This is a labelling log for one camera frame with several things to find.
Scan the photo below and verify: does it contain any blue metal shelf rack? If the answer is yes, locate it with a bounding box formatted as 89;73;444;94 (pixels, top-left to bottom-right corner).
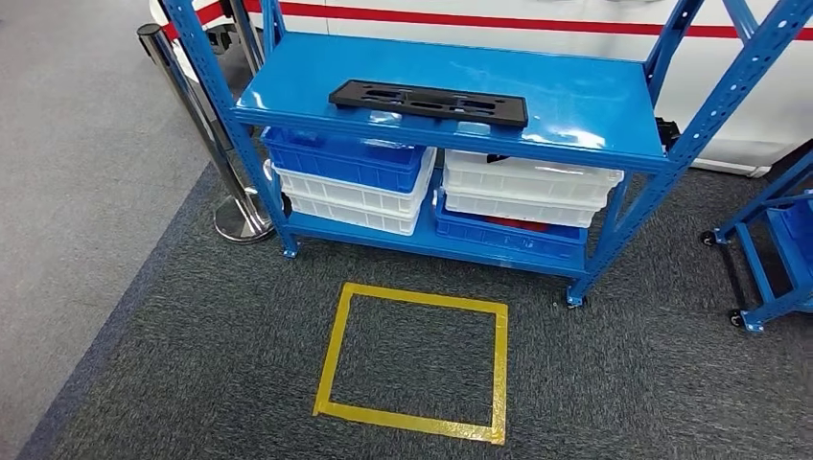
698;139;813;334
158;0;813;310

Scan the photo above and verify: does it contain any white plastic crate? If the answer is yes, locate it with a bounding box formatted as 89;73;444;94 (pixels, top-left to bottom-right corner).
269;147;438;218
282;184;427;238
442;149;626;208
442;187;615;230

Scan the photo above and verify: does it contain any blue plastic crate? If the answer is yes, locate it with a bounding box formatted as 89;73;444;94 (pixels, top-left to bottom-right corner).
432;189;589;262
261;126;428;195

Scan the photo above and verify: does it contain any red item in crate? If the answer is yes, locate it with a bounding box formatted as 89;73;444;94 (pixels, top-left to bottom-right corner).
485;216;550;234

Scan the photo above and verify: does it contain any yellow floor tape square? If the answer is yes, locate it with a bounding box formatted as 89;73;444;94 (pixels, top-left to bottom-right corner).
312;282;509;447

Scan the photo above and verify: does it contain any white car with red stripe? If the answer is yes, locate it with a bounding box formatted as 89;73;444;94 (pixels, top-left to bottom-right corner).
149;0;813;179

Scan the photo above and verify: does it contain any black plastic frame part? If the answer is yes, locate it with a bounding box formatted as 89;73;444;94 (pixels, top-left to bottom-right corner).
328;79;529;129

